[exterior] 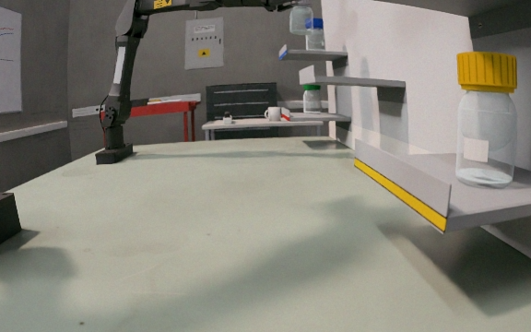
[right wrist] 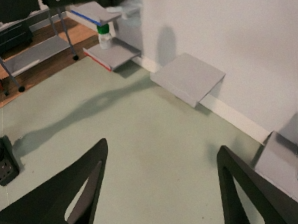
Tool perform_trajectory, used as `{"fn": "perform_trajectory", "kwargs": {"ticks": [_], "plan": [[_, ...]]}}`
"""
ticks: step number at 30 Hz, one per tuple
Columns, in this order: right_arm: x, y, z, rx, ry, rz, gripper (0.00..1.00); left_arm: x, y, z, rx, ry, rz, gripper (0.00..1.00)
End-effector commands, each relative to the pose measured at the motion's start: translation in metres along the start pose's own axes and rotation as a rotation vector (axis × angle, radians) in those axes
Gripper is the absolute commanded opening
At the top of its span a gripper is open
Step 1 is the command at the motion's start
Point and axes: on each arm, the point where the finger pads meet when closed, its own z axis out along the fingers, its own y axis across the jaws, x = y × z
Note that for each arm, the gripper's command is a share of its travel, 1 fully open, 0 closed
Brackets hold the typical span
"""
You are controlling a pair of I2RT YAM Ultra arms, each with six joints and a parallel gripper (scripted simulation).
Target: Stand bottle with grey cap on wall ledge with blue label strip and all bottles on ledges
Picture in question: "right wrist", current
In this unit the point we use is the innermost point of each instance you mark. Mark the clear bottle with blue cap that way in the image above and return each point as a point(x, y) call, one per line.
point(113, 9)

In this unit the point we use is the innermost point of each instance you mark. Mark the white panel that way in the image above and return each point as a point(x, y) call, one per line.
point(255, 42)

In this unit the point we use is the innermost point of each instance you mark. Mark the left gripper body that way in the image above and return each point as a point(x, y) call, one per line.
point(102, 3)

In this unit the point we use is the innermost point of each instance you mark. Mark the clear glass bottle with green cap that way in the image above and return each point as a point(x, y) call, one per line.
point(105, 36)

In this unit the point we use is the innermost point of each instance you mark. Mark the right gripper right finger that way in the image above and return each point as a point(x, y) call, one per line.
point(275, 206)

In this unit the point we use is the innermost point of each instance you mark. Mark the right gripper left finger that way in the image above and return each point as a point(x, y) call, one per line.
point(48, 202)

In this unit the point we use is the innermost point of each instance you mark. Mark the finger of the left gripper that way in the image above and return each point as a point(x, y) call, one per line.
point(116, 2)

